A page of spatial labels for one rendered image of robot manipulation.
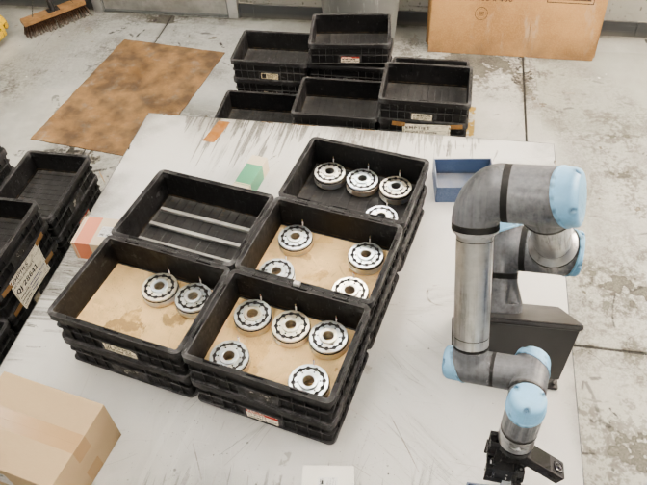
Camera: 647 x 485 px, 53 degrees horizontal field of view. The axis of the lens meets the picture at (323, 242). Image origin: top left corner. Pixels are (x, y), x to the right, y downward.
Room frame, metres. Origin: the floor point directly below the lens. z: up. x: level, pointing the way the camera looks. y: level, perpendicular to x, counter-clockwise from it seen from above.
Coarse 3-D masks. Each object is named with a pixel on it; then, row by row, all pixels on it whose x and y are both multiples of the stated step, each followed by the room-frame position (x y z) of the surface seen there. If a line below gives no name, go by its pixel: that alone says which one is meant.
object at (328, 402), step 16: (240, 272) 1.14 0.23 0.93; (224, 288) 1.09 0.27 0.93; (288, 288) 1.08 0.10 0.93; (304, 288) 1.07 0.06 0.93; (352, 304) 1.01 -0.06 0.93; (192, 336) 0.95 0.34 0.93; (352, 352) 0.87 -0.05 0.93; (208, 368) 0.86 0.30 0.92; (224, 368) 0.85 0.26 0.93; (256, 384) 0.80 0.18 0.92; (272, 384) 0.79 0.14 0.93; (336, 384) 0.78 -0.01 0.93; (304, 400) 0.76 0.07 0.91; (320, 400) 0.74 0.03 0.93
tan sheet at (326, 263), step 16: (272, 240) 1.35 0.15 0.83; (320, 240) 1.33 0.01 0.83; (336, 240) 1.33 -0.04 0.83; (272, 256) 1.28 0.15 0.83; (288, 256) 1.28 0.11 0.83; (304, 256) 1.27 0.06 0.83; (320, 256) 1.27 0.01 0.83; (336, 256) 1.27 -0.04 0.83; (384, 256) 1.25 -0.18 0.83; (304, 272) 1.21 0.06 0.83; (320, 272) 1.21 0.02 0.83; (336, 272) 1.20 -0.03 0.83; (352, 272) 1.20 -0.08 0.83; (368, 288) 1.14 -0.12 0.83
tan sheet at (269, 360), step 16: (272, 320) 1.05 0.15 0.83; (320, 320) 1.04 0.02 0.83; (224, 336) 1.01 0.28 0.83; (240, 336) 1.00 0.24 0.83; (256, 336) 1.00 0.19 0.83; (352, 336) 0.98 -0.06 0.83; (208, 352) 0.96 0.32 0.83; (256, 352) 0.95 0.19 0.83; (272, 352) 0.95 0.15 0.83; (288, 352) 0.94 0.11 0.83; (304, 352) 0.94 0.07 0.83; (256, 368) 0.90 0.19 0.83; (272, 368) 0.90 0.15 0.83; (288, 368) 0.90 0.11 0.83; (336, 368) 0.89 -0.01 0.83
